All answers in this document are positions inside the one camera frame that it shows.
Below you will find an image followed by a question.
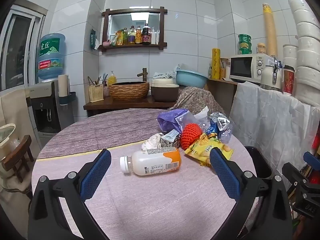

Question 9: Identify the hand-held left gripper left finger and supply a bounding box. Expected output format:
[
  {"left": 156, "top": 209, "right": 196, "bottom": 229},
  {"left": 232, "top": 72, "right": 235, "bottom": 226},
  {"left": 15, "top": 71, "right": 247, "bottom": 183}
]
[{"left": 28, "top": 148, "right": 112, "bottom": 240}]

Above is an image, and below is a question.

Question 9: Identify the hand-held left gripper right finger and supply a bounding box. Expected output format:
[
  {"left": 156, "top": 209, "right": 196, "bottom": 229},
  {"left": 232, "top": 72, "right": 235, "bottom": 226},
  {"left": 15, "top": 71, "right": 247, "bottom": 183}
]
[{"left": 209, "top": 148, "right": 293, "bottom": 240}]

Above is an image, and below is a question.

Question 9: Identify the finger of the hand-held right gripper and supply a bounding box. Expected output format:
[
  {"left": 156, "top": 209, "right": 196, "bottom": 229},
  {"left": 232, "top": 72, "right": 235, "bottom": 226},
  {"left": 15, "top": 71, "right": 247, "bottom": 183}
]
[
  {"left": 282, "top": 162, "right": 311, "bottom": 193},
  {"left": 303, "top": 152, "right": 320, "bottom": 171}
]

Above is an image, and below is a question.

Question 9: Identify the yellow snack packet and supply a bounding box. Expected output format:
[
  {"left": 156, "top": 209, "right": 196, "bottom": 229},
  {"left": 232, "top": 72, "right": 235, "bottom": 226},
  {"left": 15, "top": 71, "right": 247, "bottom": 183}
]
[{"left": 184, "top": 133, "right": 235, "bottom": 167}]

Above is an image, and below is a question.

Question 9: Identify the black trash bin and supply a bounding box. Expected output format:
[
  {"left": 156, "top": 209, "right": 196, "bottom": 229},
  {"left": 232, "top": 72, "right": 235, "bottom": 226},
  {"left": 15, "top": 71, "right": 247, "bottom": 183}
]
[{"left": 244, "top": 145, "right": 273, "bottom": 180}]

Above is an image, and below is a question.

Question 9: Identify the clear plastic bottle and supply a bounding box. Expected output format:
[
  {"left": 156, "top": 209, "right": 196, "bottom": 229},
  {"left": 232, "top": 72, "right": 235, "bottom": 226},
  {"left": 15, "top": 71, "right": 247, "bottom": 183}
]
[{"left": 220, "top": 126, "right": 234, "bottom": 144}]

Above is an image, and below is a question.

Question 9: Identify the orange-red foam fruit net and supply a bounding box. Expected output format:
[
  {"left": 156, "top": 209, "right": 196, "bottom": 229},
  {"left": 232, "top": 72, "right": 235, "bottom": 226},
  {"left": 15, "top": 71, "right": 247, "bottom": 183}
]
[{"left": 180, "top": 123, "right": 203, "bottom": 151}]

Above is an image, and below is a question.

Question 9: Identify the silver foil wrapper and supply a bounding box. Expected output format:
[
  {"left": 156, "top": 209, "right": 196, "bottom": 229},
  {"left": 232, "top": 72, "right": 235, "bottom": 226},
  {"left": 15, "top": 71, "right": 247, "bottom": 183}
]
[{"left": 209, "top": 112, "right": 230, "bottom": 140}]

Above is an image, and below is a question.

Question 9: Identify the milk bottle with orange label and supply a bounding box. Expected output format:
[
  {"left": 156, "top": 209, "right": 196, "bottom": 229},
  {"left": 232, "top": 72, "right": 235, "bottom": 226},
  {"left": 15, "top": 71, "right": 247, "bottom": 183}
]
[{"left": 119, "top": 147, "right": 181, "bottom": 177}]

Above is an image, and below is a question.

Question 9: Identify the white tissue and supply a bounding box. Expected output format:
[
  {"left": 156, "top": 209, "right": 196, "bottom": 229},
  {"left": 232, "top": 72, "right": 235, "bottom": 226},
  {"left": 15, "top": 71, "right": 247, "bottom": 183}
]
[{"left": 141, "top": 133, "right": 163, "bottom": 151}]

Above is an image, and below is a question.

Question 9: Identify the small milk carton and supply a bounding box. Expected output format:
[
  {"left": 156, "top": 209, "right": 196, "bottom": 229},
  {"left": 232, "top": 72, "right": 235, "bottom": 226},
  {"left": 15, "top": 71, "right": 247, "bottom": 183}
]
[{"left": 160, "top": 130, "right": 182, "bottom": 148}]

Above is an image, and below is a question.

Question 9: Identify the white paper napkin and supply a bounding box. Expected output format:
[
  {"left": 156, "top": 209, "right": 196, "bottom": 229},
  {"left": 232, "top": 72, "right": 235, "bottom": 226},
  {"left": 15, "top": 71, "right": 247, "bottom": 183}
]
[{"left": 194, "top": 106, "right": 209, "bottom": 120}]

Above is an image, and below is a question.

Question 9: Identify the clear plastic wrapper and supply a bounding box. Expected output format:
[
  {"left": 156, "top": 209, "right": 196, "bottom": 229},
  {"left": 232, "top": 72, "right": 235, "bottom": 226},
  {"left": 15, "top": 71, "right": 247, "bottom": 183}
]
[{"left": 175, "top": 114, "right": 200, "bottom": 133}]

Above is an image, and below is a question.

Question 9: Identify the purple plastic bag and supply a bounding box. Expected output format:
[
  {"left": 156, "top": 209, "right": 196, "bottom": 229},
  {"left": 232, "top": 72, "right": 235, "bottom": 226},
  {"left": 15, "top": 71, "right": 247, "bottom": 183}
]
[{"left": 157, "top": 108, "right": 195, "bottom": 133}]

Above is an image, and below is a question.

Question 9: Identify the pink striped tablecloth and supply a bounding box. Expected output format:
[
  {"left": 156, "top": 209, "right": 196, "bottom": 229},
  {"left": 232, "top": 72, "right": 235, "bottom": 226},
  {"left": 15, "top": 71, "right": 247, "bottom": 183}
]
[{"left": 31, "top": 108, "right": 258, "bottom": 240}]

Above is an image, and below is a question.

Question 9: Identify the white cloth cover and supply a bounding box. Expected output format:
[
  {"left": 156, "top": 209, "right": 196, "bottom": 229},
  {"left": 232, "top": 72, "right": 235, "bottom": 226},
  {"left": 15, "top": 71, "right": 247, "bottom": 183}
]
[{"left": 229, "top": 81, "right": 320, "bottom": 178}]

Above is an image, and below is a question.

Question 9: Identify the dark wooden sink counter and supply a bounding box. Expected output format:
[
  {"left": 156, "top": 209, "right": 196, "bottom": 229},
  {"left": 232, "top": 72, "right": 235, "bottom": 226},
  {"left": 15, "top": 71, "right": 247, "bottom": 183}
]
[{"left": 83, "top": 95, "right": 177, "bottom": 117}]

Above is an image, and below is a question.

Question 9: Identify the grey cup holder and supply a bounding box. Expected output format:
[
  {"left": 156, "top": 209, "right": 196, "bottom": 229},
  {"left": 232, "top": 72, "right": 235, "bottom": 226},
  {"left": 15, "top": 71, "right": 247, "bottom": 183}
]
[{"left": 59, "top": 92, "right": 77, "bottom": 105}]

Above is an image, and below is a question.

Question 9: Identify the cream chopstick holder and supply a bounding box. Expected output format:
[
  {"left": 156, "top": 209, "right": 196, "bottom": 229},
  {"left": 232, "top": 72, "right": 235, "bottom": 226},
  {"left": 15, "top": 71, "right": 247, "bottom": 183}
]
[{"left": 87, "top": 84, "right": 104, "bottom": 103}]

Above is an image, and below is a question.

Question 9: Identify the floral patterned cloth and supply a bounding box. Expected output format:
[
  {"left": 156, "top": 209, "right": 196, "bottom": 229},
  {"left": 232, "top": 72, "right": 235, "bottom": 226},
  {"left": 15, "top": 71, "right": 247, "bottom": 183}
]
[{"left": 169, "top": 86, "right": 227, "bottom": 117}]

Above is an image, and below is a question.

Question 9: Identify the grey water dispenser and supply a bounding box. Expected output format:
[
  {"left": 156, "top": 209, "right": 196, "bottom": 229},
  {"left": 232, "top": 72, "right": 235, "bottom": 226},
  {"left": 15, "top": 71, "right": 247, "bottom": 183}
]
[{"left": 29, "top": 81, "right": 75, "bottom": 137}]

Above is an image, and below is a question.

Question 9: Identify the dark wooden stool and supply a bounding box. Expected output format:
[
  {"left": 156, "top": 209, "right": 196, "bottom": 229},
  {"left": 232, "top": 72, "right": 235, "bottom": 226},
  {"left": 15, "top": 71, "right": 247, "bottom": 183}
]
[{"left": 1, "top": 134, "right": 34, "bottom": 183}]

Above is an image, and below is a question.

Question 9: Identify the red paper cup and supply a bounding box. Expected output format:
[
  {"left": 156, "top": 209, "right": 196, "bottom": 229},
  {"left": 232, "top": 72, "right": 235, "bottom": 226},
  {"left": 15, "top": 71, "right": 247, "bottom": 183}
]
[{"left": 282, "top": 65, "right": 296, "bottom": 96}]

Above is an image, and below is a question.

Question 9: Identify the light wooden cabinet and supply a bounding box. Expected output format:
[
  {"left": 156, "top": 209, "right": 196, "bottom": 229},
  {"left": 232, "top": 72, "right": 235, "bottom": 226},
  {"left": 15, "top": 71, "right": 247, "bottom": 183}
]
[{"left": 204, "top": 77, "right": 238, "bottom": 115}]

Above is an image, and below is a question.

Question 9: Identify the wicker wash basin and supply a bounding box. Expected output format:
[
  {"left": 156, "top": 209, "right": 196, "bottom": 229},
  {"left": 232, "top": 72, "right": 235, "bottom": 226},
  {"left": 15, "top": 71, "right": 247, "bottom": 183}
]
[{"left": 109, "top": 81, "right": 150, "bottom": 102}]

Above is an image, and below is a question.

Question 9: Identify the bundle of chopsticks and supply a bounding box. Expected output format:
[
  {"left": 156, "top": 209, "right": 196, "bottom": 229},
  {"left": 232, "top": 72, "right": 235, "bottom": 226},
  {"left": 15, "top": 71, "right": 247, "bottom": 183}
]
[{"left": 87, "top": 73, "right": 108, "bottom": 86}]

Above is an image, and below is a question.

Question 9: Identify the white paper cup stack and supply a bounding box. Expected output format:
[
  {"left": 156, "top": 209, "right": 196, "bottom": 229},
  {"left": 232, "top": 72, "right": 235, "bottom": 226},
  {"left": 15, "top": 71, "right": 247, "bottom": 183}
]
[{"left": 58, "top": 74, "right": 70, "bottom": 98}]

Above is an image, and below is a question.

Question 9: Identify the white thermos kettle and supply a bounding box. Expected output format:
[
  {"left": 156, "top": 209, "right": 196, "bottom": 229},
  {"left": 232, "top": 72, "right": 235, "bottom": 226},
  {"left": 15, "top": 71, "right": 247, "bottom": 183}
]
[{"left": 260, "top": 57, "right": 283, "bottom": 90}]

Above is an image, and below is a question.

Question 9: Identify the light blue plastic basin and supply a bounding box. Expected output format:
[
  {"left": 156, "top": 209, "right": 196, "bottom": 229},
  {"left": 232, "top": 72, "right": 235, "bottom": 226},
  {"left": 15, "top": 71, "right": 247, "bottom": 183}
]
[{"left": 176, "top": 69, "right": 209, "bottom": 88}]

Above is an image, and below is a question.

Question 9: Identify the brown pot with white lid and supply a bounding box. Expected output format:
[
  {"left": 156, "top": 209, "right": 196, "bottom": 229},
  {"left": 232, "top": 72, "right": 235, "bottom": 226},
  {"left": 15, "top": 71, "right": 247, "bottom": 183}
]
[{"left": 151, "top": 78, "right": 180, "bottom": 102}]

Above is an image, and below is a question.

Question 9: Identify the stack of white bowls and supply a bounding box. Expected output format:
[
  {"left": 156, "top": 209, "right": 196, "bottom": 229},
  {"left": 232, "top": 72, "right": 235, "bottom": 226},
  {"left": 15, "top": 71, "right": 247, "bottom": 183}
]
[{"left": 288, "top": 0, "right": 320, "bottom": 105}]

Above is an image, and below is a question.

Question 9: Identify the glass jar of corn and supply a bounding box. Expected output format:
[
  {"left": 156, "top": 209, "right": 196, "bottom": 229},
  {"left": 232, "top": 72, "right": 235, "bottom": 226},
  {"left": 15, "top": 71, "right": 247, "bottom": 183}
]
[{"left": 219, "top": 58, "right": 229, "bottom": 79}]

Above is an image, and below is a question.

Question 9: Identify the white paper tub stack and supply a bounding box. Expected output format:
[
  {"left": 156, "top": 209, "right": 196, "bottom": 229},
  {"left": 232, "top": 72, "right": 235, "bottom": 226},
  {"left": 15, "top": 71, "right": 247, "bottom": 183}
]
[{"left": 282, "top": 44, "right": 299, "bottom": 68}]

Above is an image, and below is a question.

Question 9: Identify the bamboo style faucet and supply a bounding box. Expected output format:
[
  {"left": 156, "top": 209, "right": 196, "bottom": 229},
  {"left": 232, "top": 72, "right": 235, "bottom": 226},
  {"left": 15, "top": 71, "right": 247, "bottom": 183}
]
[{"left": 137, "top": 67, "right": 148, "bottom": 82}]

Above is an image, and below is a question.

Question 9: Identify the white microwave oven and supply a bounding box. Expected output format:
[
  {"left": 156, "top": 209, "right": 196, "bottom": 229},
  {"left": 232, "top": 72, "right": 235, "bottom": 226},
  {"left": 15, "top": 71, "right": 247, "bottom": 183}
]
[{"left": 229, "top": 54, "right": 274, "bottom": 83}]

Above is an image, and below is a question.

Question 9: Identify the yellow cling film roll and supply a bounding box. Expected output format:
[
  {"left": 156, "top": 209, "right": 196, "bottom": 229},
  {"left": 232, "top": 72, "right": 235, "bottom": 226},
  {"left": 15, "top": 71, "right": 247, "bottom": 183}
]
[{"left": 211, "top": 48, "right": 220, "bottom": 80}]

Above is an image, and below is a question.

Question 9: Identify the pale blue towel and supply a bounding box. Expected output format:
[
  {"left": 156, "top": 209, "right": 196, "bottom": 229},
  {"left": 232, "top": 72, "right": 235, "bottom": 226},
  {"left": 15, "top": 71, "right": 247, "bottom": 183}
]
[{"left": 153, "top": 64, "right": 181, "bottom": 79}]

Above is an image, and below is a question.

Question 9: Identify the blue water jug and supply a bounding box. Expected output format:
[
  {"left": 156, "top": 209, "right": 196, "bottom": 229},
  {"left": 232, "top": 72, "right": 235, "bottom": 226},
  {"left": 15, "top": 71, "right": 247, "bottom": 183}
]
[{"left": 37, "top": 33, "right": 67, "bottom": 80}]

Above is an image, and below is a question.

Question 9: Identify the tall yellow paper cup stack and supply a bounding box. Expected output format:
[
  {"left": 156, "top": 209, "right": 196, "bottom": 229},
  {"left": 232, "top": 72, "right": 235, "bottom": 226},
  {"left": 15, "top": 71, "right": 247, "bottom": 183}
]
[{"left": 262, "top": 3, "right": 278, "bottom": 57}]

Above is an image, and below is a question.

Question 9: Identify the row of condiment bottles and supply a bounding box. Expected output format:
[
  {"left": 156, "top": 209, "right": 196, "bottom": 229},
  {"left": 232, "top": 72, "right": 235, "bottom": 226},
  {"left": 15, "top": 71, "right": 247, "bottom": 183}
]
[{"left": 114, "top": 24, "right": 160, "bottom": 46}]

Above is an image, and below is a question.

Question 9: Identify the wooden framed mirror shelf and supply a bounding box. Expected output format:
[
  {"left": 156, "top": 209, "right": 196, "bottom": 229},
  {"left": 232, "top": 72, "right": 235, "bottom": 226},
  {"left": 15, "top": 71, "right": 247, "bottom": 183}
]
[{"left": 98, "top": 8, "right": 168, "bottom": 52}]

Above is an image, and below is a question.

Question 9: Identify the sliding window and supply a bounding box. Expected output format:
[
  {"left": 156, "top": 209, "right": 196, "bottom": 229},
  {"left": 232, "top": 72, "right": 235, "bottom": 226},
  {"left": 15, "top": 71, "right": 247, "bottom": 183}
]
[{"left": 0, "top": 7, "right": 45, "bottom": 90}]

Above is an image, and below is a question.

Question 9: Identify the green wall tissue holder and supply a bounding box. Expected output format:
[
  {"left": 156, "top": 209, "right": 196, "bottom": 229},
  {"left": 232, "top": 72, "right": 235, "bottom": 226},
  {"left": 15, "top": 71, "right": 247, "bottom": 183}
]
[{"left": 90, "top": 29, "right": 98, "bottom": 50}]

